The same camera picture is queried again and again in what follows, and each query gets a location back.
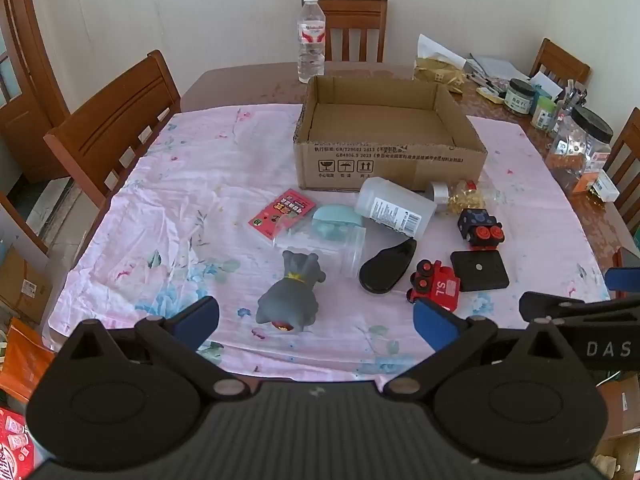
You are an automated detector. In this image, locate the large black-lidded clear jar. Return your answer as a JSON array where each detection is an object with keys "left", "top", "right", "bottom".
[{"left": 545, "top": 105, "right": 614, "bottom": 196}]

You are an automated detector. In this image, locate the red toy train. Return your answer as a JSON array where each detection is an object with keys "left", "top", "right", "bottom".
[{"left": 406, "top": 259, "right": 461, "bottom": 313}]

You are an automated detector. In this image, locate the clear plastic container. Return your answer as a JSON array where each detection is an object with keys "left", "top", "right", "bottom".
[{"left": 277, "top": 204, "right": 367, "bottom": 279}]

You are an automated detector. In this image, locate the red printed package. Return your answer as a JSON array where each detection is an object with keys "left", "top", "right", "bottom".
[{"left": 0, "top": 407, "right": 48, "bottom": 480}]

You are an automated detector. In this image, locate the pen holder with pens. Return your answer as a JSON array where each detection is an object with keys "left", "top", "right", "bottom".
[{"left": 552, "top": 80, "right": 588, "bottom": 136}]

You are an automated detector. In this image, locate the jar of gold pieces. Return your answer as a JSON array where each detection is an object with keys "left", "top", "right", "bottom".
[{"left": 425, "top": 180, "right": 496, "bottom": 216}]

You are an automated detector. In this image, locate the stack of papers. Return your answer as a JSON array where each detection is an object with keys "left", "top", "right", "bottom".
[{"left": 467, "top": 52, "right": 526, "bottom": 81}]

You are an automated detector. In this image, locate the white envelope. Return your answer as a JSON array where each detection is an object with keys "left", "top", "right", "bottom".
[{"left": 530, "top": 71, "right": 565, "bottom": 98}]

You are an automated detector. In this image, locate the black square plate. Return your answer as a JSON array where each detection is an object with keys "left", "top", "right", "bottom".
[{"left": 450, "top": 250, "right": 510, "bottom": 292}]

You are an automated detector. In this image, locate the wooden chair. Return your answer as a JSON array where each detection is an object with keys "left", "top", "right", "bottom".
[
  {"left": 316, "top": 0, "right": 389, "bottom": 64},
  {"left": 43, "top": 50, "right": 182, "bottom": 211},
  {"left": 530, "top": 38, "right": 591, "bottom": 92},
  {"left": 602, "top": 107, "right": 640, "bottom": 236}
]

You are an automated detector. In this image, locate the pink card pack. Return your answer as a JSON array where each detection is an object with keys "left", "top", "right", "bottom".
[{"left": 248, "top": 188, "right": 317, "bottom": 247}]

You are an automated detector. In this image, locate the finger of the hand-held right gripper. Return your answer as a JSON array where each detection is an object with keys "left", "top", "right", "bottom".
[
  {"left": 602, "top": 246, "right": 640, "bottom": 301},
  {"left": 519, "top": 291, "right": 640, "bottom": 323}
]

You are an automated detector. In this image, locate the wooden door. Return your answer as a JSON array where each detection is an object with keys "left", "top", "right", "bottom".
[{"left": 0, "top": 0, "right": 71, "bottom": 183}]

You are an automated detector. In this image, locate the green-lidded jar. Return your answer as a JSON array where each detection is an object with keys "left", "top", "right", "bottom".
[{"left": 531, "top": 96, "right": 557, "bottom": 131}]

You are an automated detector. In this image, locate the cardboard box with papers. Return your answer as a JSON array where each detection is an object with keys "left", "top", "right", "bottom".
[{"left": 595, "top": 375, "right": 640, "bottom": 480}]

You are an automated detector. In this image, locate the dark-lidded glass jar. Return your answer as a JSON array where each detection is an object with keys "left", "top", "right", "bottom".
[{"left": 504, "top": 78, "right": 536, "bottom": 117}]

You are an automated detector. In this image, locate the yellow bag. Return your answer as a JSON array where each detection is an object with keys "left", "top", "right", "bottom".
[{"left": 413, "top": 56, "right": 468, "bottom": 94}]

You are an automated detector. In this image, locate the pink floral cloth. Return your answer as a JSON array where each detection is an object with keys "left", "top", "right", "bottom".
[{"left": 47, "top": 104, "right": 618, "bottom": 378}]

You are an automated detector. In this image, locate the brown cardboard box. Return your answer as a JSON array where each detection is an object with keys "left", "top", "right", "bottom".
[{"left": 0, "top": 245, "right": 53, "bottom": 326}]

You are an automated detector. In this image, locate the clear water bottle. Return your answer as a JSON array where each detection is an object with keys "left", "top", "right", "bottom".
[{"left": 296, "top": 0, "right": 327, "bottom": 84}]

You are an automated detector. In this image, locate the small white box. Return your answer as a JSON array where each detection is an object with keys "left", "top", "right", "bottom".
[{"left": 592, "top": 169, "right": 621, "bottom": 203}]

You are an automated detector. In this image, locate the black shoe-shaped object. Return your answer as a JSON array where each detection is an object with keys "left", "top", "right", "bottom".
[{"left": 359, "top": 238, "right": 418, "bottom": 294}]

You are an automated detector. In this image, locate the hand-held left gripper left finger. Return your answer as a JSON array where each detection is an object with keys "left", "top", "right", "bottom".
[{"left": 56, "top": 296, "right": 251, "bottom": 401}]

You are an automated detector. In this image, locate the black and blue toy train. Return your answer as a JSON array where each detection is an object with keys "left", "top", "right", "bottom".
[{"left": 458, "top": 207, "right": 505, "bottom": 250}]

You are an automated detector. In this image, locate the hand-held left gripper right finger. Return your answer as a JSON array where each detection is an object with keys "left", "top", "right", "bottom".
[{"left": 382, "top": 297, "right": 580, "bottom": 401}]

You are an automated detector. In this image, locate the white plastic bottle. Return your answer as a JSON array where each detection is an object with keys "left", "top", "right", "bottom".
[{"left": 354, "top": 177, "right": 438, "bottom": 239}]

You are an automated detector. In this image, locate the orange bag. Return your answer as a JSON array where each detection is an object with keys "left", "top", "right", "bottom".
[{"left": 0, "top": 317, "right": 56, "bottom": 403}]

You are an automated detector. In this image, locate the grey dog toy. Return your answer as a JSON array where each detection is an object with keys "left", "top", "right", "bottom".
[{"left": 256, "top": 250, "right": 328, "bottom": 334}]

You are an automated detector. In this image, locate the white folded paper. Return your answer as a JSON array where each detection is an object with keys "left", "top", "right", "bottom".
[{"left": 417, "top": 34, "right": 466, "bottom": 63}]

